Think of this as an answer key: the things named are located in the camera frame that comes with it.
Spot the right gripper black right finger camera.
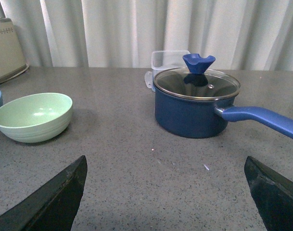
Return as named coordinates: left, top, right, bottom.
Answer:
left=244, top=156, right=293, bottom=231

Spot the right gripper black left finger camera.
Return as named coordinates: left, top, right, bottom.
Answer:
left=0, top=155, right=88, bottom=231

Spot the green bowl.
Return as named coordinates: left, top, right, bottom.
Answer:
left=0, top=92, right=73, bottom=143

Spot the dark blue saucepan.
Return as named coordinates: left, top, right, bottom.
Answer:
left=154, top=82, right=293, bottom=139

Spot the glass lid with blue knob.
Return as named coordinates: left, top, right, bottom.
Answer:
left=153, top=53, right=241, bottom=101

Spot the cream two-slot toaster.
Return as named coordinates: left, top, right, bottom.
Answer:
left=0, top=18, right=29, bottom=84

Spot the clear plastic food container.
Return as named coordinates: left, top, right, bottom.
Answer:
left=144, top=50, right=190, bottom=92

